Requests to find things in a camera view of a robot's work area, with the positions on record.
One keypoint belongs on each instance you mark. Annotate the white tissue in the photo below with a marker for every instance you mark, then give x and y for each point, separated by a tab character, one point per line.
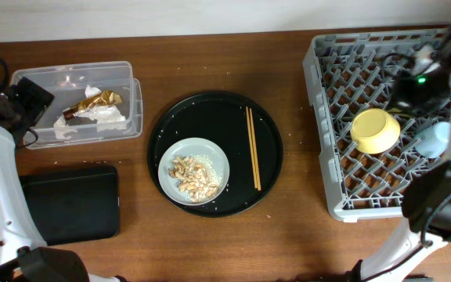
106	117

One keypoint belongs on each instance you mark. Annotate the food scraps and rice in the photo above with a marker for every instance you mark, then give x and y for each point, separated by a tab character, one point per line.
197	178

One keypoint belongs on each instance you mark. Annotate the gold coffee sachet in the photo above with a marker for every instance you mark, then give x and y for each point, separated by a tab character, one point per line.
104	98

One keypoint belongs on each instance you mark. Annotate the white cup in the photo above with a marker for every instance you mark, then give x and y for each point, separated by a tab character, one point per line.
425	61

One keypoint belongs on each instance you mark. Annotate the clear plastic bin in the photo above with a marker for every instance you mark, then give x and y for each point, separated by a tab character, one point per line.
68	84

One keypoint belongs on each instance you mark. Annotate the black rectangular tray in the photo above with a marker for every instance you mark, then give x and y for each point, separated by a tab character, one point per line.
74	205

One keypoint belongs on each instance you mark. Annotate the grey dishwasher rack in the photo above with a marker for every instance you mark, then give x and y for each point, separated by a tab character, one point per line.
345	75

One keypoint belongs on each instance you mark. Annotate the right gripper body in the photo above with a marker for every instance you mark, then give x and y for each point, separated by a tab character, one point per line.
423	95

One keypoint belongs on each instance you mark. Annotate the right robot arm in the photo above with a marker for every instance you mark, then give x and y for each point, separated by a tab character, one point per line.
425	225

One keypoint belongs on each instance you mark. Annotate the yellow bowl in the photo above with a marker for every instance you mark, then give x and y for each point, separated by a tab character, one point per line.
374	131

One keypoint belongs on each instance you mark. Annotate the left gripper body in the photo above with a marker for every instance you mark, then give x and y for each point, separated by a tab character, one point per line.
30	103

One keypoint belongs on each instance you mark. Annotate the round black serving tray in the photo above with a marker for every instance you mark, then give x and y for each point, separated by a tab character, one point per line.
220	117

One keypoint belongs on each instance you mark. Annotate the light blue cup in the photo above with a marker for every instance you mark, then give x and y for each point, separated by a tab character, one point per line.
433	140

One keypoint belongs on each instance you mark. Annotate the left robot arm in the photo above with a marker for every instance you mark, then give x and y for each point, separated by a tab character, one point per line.
24	254

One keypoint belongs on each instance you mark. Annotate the grey plate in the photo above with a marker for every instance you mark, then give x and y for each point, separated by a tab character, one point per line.
187	147

